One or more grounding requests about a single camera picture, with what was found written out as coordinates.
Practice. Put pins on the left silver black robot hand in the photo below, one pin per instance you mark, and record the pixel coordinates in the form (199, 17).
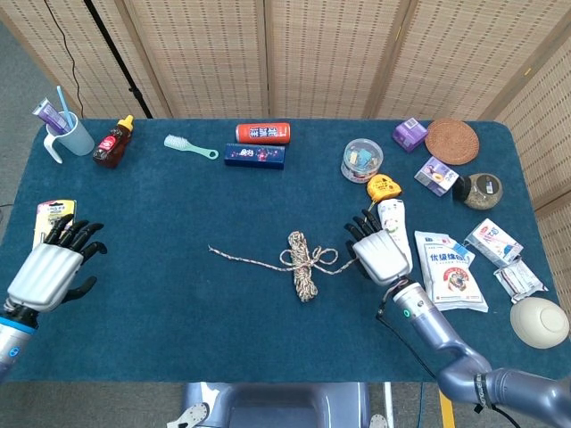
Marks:
(44, 276)

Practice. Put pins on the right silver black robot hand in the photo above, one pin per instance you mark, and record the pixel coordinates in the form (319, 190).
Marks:
(381, 258)

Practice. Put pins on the purple carton with photo print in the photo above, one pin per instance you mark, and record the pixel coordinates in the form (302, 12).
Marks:
(435, 174)

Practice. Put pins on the teal tablecloth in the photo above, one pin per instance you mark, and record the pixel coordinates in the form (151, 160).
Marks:
(178, 312)

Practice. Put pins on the razor blister pack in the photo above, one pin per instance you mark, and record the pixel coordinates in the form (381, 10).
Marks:
(49, 211)

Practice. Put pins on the navy blue rectangular box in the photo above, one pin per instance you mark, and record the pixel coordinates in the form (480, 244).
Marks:
(254, 155)

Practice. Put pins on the round woven rattan coaster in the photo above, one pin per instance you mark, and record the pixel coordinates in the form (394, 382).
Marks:
(452, 142)

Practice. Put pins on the beige upturned bowl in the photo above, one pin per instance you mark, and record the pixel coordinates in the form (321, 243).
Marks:
(540, 323)

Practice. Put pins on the glass jar black lid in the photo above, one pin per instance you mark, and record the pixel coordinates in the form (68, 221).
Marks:
(482, 191)

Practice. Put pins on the white blue carton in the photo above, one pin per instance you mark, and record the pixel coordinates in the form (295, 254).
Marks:
(490, 241)

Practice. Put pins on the orange drink can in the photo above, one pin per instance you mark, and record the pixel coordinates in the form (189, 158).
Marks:
(263, 133)

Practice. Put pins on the yellow tape measure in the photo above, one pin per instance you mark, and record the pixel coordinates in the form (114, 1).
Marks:
(383, 185)

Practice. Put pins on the amber bear syrup bottle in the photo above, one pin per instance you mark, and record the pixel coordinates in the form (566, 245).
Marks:
(111, 149)

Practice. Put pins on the grey robot torso base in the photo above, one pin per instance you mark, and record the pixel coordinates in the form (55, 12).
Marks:
(276, 405)

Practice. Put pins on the clear jar of clips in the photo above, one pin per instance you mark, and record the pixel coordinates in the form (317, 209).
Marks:
(361, 158)

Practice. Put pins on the purple toothpaste tube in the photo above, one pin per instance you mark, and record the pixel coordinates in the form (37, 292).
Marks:
(49, 116)

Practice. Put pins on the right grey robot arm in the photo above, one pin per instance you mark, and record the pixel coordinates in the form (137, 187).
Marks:
(446, 339)

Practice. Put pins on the white pouch red print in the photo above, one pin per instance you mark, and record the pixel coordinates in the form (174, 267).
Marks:
(450, 276)

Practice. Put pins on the light blue plastic cup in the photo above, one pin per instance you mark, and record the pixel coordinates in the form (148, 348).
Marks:
(78, 138)

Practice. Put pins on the black stand pole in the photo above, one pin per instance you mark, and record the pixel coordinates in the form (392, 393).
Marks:
(118, 58)

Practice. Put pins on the white bottle yellow cap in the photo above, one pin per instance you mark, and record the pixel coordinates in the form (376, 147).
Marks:
(392, 218)

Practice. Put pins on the mint green brush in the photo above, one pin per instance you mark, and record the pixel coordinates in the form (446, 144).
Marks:
(176, 142)

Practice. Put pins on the light blue toothbrush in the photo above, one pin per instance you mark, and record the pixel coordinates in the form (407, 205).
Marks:
(62, 102)

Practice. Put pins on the small white foil packet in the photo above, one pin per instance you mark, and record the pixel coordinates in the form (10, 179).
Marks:
(517, 278)

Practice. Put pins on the plain purple carton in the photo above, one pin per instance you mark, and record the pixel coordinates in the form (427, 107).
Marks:
(408, 134)

